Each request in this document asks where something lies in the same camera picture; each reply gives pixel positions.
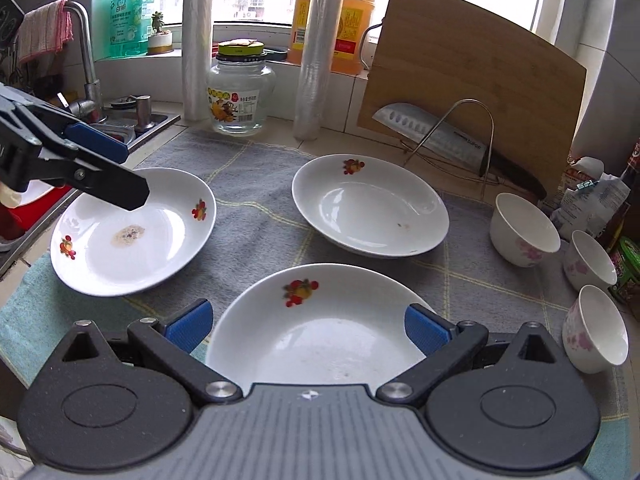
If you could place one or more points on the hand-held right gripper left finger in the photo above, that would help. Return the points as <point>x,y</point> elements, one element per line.
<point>190,329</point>

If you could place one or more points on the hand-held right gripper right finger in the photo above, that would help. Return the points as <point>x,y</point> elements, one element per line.
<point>426,332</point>

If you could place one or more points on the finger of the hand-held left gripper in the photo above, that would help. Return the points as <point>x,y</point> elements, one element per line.
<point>95,140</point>
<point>115,187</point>

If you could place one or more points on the white fruit print plate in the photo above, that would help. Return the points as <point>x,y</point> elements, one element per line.
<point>370,210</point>
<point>320,330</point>
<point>150,245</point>

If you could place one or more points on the white pink flower bowl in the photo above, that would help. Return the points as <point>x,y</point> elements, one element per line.
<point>597,330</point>
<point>592,260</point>
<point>525,230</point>

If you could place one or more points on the red plastic basin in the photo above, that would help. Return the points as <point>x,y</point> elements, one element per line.
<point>15,225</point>

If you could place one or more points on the metal faucet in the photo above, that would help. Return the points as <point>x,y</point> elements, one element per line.
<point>90,60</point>

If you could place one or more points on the pink towel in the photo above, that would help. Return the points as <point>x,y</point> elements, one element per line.
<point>42,35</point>

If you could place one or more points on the small potted plant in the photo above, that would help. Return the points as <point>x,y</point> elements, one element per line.
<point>160,40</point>

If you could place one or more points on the green detergent bottle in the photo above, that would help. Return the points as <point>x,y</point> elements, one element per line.
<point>127,15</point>

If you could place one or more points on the short plastic wrap roll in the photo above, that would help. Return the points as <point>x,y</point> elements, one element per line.
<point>196,60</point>

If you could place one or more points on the grey teal checked mat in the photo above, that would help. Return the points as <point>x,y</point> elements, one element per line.
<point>260,220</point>

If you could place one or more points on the glass jar with green lid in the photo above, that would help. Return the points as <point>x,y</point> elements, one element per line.
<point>240,85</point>

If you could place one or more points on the clear printed plastic bag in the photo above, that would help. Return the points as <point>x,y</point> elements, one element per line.
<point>585,205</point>

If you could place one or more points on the green lid sauce jar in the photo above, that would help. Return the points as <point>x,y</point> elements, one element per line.
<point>627,270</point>

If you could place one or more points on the red white packet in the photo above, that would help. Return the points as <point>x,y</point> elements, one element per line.
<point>575,172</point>

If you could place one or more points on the tall plastic bag roll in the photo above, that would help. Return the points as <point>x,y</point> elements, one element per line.
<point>317,60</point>

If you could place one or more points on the dark soy sauce bottle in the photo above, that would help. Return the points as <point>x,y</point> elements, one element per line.
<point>625,200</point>

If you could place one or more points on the wooden cutting board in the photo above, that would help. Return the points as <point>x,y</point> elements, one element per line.
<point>450,60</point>

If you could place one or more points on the orange cooking oil bottle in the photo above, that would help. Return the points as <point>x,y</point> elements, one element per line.
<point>354,15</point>

